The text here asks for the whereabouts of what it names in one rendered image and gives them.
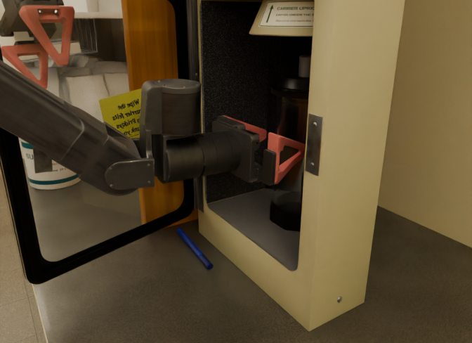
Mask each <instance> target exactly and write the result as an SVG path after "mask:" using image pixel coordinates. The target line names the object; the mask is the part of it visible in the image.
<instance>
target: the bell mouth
mask: <svg viewBox="0 0 472 343"><path fill-rule="evenodd" d="M314 7H315V0H263V2H262V4H261V7H260V8H259V10H258V13H257V15H256V18H255V20H254V23H253V25H252V27H251V29H250V32H249V33H250V34H252V35H261V36H282V37H312V36H313V19H314Z"/></svg>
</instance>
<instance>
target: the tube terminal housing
mask: <svg viewBox="0 0 472 343"><path fill-rule="evenodd" d="M201 1H241V2H263V0H197V14H198V37H199V82H200V83H202V66H201V41H200V17H199V7H200V3H201ZM404 5H405V0H315V7H314V19H313V41H312V53H311V64H310V86H309V97H308V116H309V113H310V114H313V115H318V116H321V117H323V121H322V139H321V149H320V166H319V176H316V175H314V174H311V173H310V172H308V171H305V170H306V152H305V164H304V175H303V197H302V209H301V230H300V242H299V264H298V268H297V269H296V270H295V271H290V270H289V269H287V268H286V267H285V266H283V265H282V264H281V263H280V262H278V261H277V260H276V259H274V258H273V257H272V256H270V255H269V254H268V253H267V252H265V251H264V250H262V249H261V248H260V247H259V246H258V245H256V244H255V243H254V242H252V241H251V240H250V239H248V238H247V237H246V236H245V235H243V234H242V233H240V232H239V231H238V230H237V229H236V228H234V227H233V226H231V225H230V224H229V223H228V222H227V221H225V220H224V219H222V218H221V217H220V216H219V215H217V214H216V213H215V212H213V211H212V210H211V209H209V207H208V206H207V204H209V203H207V202H206V199H205V185H204V176H203V196H204V213H203V212H202V211H201V210H199V209H198V219H199V232H200V233H201V234H202V235H203V236H204V237H205V238H206V239H207V240H208V241H209V242H210V243H211V244H212V245H214V246H215V247H216V248H217V249H218V250H219V251H220V252H222V253H223V254H224V255H225V256H226V257H227V258H229V260H231V262H232V263H233V264H234V265H236V266H237V267H238V268H239V269H240V270H241V271H242V272H244V273H245V274H246V275H247V276H248V277H249V278H250V279H252V280H253V281H254V282H255V283H256V284H257V285H258V286H259V287H260V288H261V289H262V290H263V291H264V292H266V293H267V294H268V295H269V296H270V297H271V298H272V299H274V300H275V301H276V302H277V303H278V304H279V305H280V306H281V307H282V308H283V309H284V310H285V311H286V312H288V313H289V314H290V315H291V316H292V317H293V318H294V319H296V320H297V321H298V322H299V323H300V324H301V325H302V326H303V327H304V328H305V329H306V330H307V331H311V330H313V329H315V328H317V327H319V326H321V325H322V324H324V323H326V322H328V321H330V320H332V319H333V318H336V317H337V316H340V315H341V314H343V313H345V312H347V311H349V310H351V309H353V308H355V307H357V306H358V305H360V304H362V303H364V301H365V292H366V286H367V276H368V270H369V260H370V255H371V249H372V240H373V234H374V224H375V218H376V209H377V203H378V197H379V188H380V182H381V172H382V167H383V161H384V151H385V145H386V136H387V130H388V120H389V115H390V109H391V99H392V93H393V84H394V78H395V68H396V63H397V57H398V47H399V41H400V32H401V26H402V16H403V11H404ZM307 137H308V119H307V131H306V148H307Z"/></svg>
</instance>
